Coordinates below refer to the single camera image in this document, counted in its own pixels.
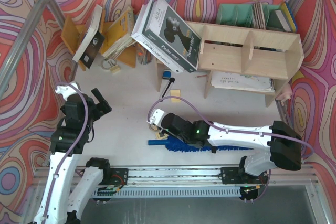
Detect blue microfiber duster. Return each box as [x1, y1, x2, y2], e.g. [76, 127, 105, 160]
[148, 136, 250, 154]

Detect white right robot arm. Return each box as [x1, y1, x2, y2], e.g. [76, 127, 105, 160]
[158, 113, 301, 176]

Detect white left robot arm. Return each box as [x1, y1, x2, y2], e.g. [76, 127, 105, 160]
[32, 82, 112, 223]

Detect light wooden bookshelf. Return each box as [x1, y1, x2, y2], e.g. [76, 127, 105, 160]
[156, 20, 305, 108]

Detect small brass padlock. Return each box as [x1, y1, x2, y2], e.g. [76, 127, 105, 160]
[110, 65, 120, 73]

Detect black and white paperback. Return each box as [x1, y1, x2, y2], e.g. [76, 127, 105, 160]
[72, 5, 104, 69]

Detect yellow sticky note pad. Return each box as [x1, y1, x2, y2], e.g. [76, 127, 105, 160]
[170, 89, 181, 103]

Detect black and white marker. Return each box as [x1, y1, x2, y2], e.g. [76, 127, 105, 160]
[160, 78, 175, 98]

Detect yellow book stack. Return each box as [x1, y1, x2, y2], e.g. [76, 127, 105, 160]
[101, 6, 135, 61]

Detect coloured pencils bundle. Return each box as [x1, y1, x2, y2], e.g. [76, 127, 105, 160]
[135, 44, 153, 65]

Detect yellow wooden book stand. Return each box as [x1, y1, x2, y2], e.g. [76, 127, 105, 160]
[61, 9, 136, 70]

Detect blue and white eraser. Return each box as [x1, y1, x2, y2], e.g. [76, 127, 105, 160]
[162, 70, 171, 80]

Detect white Choklad book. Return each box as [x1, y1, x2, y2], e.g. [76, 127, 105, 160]
[131, 0, 186, 74]

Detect large Twins story book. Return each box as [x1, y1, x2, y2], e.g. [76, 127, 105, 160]
[143, 0, 201, 73]

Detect pink pig figurine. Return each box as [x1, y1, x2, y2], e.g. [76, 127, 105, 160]
[275, 83, 293, 104]

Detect mint green desk organizer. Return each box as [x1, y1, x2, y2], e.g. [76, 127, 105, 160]
[216, 3, 291, 31]

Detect blue bound book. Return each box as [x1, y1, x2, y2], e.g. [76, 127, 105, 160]
[275, 2, 298, 33]

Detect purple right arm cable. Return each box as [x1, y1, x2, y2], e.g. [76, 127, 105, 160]
[148, 96, 314, 159]

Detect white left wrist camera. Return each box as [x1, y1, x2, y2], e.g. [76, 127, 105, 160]
[55, 81, 81, 101]

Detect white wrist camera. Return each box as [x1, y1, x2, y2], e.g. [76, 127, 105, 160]
[55, 81, 81, 101]
[148, 109, 167, 127]

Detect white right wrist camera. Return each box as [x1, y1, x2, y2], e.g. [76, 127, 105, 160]
[148, 109, 167, 127]

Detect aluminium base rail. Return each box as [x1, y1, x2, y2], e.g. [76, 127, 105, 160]
[92, 165, 319, 201]

